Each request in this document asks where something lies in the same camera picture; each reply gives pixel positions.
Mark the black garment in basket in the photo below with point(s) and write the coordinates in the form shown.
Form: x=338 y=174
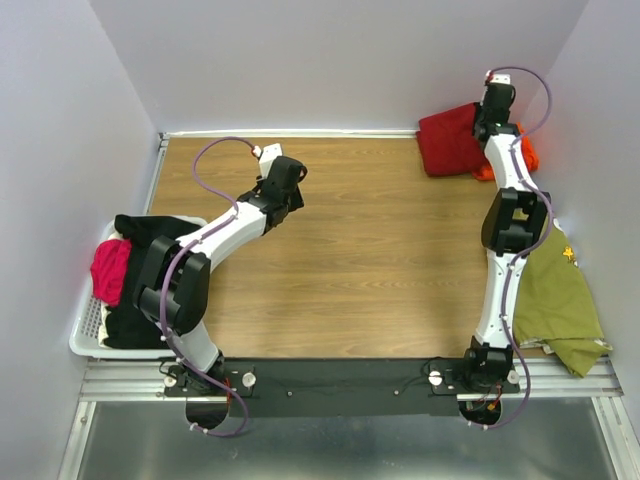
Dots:
x=126 y=327

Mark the pink garment in basket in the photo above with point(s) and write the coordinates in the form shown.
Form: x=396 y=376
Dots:
x=108 y=270

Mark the dark red t shirt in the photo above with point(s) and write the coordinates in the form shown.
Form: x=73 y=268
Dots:
x=448 y=147

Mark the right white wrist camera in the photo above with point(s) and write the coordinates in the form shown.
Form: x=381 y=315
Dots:
x=497 y=78

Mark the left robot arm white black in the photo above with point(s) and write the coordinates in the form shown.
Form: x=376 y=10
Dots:
x=172 y=289

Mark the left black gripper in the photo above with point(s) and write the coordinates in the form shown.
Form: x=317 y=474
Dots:
x=296 y=200

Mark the folded orange t shirt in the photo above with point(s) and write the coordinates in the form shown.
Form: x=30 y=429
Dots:
x=530 y=155

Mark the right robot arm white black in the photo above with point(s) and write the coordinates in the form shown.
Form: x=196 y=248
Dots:
x=512 y=228

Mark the olive green t shirt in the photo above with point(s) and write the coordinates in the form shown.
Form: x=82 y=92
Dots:
x=555 y=310

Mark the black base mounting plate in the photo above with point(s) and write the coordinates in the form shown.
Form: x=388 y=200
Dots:
x=273 y=388

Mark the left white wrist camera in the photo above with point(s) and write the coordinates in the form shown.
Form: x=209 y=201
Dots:
x=266 y=156

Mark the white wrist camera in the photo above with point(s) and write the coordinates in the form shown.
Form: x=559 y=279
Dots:
x=497 y=78
x=266 y=156

